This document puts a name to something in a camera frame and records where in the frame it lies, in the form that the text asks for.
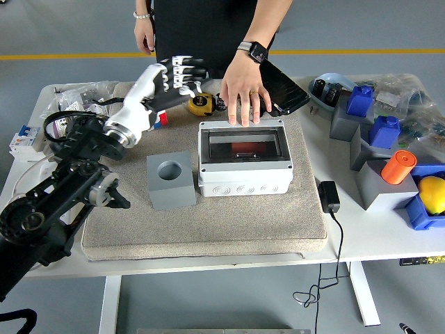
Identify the white blue circuit breaker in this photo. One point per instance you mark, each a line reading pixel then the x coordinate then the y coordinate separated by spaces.
pixel 26 139

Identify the grey block with round hole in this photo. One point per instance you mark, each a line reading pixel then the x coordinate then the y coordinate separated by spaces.
pixel 174 198

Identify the purple white electrical part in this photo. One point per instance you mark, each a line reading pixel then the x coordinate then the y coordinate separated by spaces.
pixel 73 106

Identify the white table leg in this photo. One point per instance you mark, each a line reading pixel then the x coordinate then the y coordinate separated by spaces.
pixel 110 306
pixel 363 295

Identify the black capacitor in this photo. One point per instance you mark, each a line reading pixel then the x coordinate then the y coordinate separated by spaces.
pixel 220 102

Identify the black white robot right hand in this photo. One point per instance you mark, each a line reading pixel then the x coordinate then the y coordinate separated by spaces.
pixel 406 328

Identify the yellow lemon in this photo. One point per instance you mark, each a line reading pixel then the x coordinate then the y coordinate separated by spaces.
pixel 432 195

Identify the small white electrical part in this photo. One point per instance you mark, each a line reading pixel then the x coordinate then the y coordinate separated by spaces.
pixel 99 109

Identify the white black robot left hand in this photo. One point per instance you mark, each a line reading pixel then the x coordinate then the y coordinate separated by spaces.
pixel 139 101

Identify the black tool case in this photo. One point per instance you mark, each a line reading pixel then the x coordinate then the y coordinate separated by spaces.
pixel 285 88

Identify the black wrist watch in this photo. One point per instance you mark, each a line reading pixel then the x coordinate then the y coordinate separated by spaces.
pixel 257 51

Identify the table control panel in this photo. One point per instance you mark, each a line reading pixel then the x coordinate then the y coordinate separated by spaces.
pixel 422 261

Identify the small black electronic component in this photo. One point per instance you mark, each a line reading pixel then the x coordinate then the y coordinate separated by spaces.
pixel 334 94
pixel 320 87

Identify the person's left forearm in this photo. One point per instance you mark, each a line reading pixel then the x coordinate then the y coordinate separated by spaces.
pixel 269 19

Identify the person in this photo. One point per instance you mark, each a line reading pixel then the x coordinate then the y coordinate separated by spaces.
pixel 208 28

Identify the grey-brown mat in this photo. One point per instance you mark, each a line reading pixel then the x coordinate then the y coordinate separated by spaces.
pixel 226 226

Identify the person's left hand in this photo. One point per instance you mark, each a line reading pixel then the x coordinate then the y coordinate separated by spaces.
pixel 245 83

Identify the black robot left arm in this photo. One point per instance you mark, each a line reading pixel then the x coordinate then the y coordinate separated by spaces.
pixel 69 177

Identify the black power adapter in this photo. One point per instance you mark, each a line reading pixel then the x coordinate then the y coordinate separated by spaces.
pixel 328 196

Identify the person's right forearm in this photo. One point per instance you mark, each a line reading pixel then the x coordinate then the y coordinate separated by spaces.
pixel 144 5

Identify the blue block battery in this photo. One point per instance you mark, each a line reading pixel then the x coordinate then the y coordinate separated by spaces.
pixel 359 101
pixel 384 132

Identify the small metal screw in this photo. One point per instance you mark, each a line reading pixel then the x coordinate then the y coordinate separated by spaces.
pixel 314 110

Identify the grey junction box with lid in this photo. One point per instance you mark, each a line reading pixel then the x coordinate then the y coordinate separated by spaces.
pixel 243 181

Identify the grey block holder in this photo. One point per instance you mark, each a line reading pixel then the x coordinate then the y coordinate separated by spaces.
pixel 382 198
pixel 361 153
pixel 342 127

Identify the colourful puzzle cube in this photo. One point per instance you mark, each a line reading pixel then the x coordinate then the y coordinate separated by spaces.
pixel 162 120

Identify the light blue dish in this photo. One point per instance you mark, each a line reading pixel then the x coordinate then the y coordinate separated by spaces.
pixel 333 78

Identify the blue plastic bin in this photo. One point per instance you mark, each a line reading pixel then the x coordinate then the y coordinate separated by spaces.
pixel 417 215

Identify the person's right hand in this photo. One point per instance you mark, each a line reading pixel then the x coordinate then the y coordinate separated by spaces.
pixel 145 35

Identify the clear plastic parts bag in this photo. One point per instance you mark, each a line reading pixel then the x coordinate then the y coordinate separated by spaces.
pixel 69 95
pixel 393 94
pixel 424 121

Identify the orange cylinder battery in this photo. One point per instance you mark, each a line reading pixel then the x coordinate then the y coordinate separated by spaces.
pixel 398 168
pixel 248 146

